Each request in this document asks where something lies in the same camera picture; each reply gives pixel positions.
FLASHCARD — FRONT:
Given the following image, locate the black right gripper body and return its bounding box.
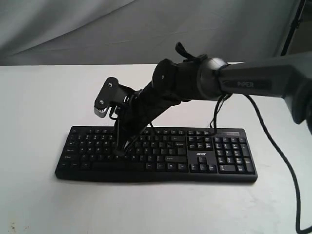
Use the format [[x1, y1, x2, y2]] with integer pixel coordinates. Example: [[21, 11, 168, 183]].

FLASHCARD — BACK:
[[115, 84, 180, 144]]

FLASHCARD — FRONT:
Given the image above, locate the black acer keyboard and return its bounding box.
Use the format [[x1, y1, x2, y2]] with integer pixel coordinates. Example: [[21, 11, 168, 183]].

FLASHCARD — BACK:
[[55, 126, 257, 183]]

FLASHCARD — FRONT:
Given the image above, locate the grey backdrop cloth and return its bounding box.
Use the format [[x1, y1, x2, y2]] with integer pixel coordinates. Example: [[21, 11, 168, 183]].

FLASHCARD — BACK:
[[0, 0, 298, 65]]

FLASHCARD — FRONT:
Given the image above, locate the black stand pole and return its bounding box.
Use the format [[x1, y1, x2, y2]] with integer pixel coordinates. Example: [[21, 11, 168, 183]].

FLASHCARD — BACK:
[[280, 0, 307, 56]]

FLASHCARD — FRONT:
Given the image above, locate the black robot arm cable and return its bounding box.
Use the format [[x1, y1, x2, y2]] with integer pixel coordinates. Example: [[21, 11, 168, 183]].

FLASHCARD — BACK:
[[209, 94, 312, 234]]

